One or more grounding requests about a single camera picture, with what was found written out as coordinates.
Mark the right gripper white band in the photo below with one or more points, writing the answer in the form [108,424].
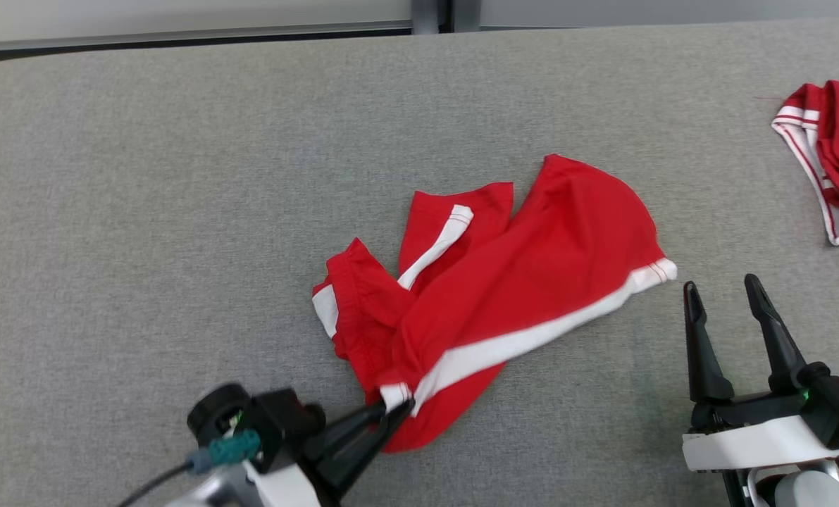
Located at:
[750,440]

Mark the red shorts with white stripe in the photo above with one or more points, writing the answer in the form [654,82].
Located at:
[532,282]

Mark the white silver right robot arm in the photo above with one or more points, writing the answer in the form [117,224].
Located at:
[806,489]

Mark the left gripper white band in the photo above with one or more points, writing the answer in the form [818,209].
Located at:
[292,486]

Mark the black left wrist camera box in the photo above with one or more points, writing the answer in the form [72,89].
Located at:
[264,422]

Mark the dark grey metal post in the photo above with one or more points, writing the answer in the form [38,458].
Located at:
[444,14]

